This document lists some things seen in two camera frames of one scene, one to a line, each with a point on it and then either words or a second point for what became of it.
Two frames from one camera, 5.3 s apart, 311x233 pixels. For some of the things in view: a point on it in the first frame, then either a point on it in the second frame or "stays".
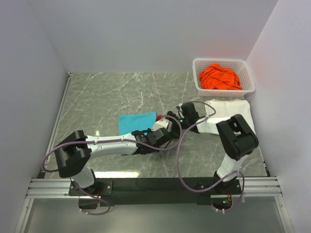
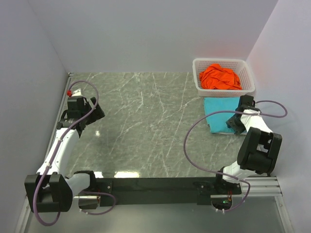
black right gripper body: [183, 124] to [236, 125]
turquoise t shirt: [130, 123] to [217, 122]
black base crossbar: [160, 190] stays
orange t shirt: [215, 76] stays
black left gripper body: [154, 150] to [96, 114]
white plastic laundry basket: [222, 77] stays
